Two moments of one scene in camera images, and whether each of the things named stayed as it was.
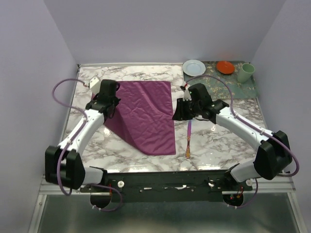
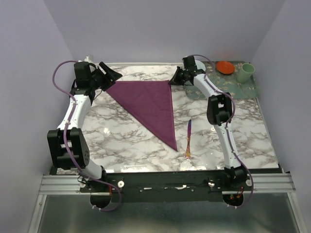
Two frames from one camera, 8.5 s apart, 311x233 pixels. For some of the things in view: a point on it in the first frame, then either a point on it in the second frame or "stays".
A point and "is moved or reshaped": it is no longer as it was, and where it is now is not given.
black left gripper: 115,100 → 109,77
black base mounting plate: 166,185 stays
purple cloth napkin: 143,117 is moved or reshaped
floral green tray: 220,86 stays
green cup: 245,72 stays
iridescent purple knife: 188,151 stays
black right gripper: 180,114 → 174,80
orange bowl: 225,67 stays
